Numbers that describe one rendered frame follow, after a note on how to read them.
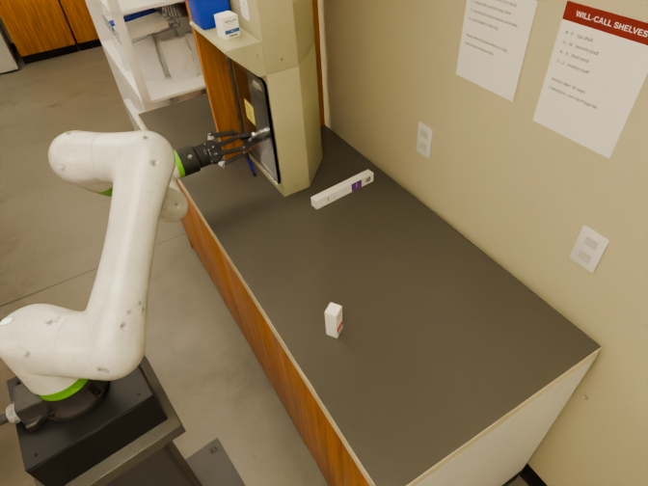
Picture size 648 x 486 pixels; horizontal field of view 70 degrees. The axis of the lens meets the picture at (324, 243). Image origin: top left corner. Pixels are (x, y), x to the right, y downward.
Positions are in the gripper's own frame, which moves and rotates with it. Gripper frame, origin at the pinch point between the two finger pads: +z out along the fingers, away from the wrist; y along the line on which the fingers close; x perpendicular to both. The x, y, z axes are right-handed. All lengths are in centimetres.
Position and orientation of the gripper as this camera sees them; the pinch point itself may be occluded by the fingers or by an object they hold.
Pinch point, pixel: (251, 138)
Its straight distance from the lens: 167.1
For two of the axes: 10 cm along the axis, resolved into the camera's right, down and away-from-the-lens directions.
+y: -3.8, -9.2, -0.9
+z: 8.6, -3.9, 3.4
